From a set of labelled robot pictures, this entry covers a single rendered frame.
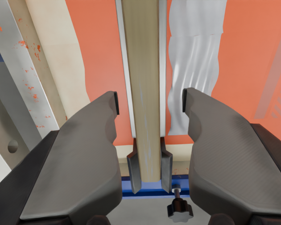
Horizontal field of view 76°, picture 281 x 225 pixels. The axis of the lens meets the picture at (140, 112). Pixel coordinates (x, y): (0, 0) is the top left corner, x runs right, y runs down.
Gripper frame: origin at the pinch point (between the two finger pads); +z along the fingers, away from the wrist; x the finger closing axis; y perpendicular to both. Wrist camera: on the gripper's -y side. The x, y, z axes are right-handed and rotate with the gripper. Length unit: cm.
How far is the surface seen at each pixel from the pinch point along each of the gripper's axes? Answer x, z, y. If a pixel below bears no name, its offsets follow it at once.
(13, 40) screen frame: -16.5, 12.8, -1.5
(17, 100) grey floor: -103, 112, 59
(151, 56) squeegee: 0.3, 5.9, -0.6
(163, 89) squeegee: 2.0, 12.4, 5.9
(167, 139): 3.3, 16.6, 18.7
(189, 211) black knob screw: 6.3, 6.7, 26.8
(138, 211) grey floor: -18, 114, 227
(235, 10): 11.6, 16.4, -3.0
